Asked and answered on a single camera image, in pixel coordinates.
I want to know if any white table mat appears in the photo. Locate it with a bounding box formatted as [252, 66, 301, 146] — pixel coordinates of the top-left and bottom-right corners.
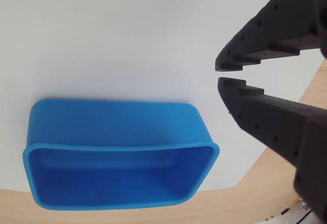
[0, 0, 323, 197]

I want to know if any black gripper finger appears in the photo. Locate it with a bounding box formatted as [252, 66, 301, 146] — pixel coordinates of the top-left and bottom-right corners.
[218, 77, 327, 222]
[215, 0, 321, 72]

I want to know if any blue rectangular plastic bin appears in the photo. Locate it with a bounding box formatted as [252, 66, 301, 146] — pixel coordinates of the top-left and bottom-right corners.
[22, 98, 220, 211]

